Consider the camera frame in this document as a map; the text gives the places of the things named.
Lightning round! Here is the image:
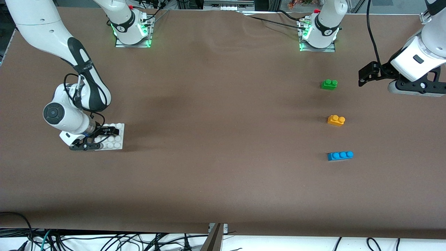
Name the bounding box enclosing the white studded base plate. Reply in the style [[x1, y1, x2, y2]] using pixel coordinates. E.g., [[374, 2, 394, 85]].
[[91, 123, 125, 151]]

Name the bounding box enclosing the yellow toy block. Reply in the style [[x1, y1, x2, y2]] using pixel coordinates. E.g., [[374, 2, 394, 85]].
[[327, 115, 346, 127]]

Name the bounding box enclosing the blue toy block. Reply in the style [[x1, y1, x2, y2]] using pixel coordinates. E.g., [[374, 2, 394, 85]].
[[327, 151, 354, 161]]

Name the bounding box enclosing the brown table cover sheet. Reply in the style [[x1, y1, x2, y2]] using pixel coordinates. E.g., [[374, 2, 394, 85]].
[[0, 5, 446, 240]]

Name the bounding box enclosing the white power strip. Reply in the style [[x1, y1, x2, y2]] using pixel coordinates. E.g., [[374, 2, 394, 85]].
[[203, 0, 255, 12]]

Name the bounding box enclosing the black base cable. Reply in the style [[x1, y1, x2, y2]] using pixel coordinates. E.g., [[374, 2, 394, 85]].
[[134, 0, 171, 26], [277, 9, 309, 22], [248, 15, 307, 29]]

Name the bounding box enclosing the black looped cable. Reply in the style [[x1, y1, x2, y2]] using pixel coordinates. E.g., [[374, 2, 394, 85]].
[[0, 211, 33, 244]]

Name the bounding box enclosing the teal cable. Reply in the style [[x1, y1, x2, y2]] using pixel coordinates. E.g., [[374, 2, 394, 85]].
[[39, 229, 52, 251]]

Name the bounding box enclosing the dark metal post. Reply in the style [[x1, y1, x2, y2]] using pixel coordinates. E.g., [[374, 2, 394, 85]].
[[199, 223, 224, 251]]

